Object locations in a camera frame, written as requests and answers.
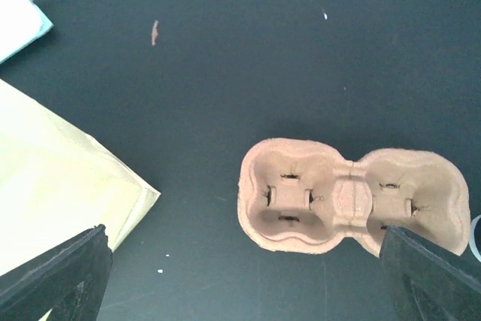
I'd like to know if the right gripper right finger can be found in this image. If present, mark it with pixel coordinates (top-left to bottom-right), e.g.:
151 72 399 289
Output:
380 226 480 321

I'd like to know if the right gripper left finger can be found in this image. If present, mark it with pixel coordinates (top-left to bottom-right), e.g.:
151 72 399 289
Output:
1 224 113 320

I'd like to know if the beige paper bag with handles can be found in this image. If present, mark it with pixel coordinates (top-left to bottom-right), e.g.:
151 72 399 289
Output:
0 78 162 277

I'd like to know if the brown cardboard cup carrier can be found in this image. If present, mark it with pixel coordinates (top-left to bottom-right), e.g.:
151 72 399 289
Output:
237 138 470 256

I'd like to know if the stack of white paper cups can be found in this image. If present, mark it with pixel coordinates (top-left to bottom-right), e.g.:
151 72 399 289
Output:
469 215 481 262

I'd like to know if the light blue paper bag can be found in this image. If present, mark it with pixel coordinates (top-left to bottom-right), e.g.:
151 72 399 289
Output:
0 0 74 65

